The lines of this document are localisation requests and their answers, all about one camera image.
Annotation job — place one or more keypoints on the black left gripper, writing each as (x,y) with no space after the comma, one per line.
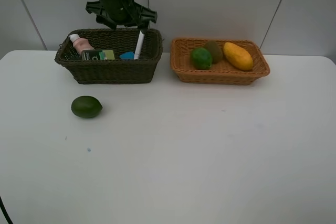
(127,13)

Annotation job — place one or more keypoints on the white marker pink caps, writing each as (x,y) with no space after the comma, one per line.
(138,48)

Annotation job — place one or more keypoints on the blue whiteboard eraser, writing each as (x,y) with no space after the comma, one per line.
(127,56)

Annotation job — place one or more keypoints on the dark green pump bottle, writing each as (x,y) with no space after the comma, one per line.
(97,55)

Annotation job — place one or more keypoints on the pink bottle white cap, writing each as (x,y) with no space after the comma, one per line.
(80,44)

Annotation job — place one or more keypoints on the bright green lime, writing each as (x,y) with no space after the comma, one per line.
(201,58)

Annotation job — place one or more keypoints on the brown kiwi fruit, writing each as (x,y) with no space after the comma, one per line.
(215,50)

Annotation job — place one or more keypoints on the dark green lime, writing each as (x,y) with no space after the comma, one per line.
(86,107)

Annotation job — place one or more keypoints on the yellow mango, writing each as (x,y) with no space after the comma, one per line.
(238,56)

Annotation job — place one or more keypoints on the dark brown wicker basket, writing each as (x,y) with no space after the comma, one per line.
(116,71)

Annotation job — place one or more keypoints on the orange wicker basket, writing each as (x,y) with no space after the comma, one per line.
(220,73)

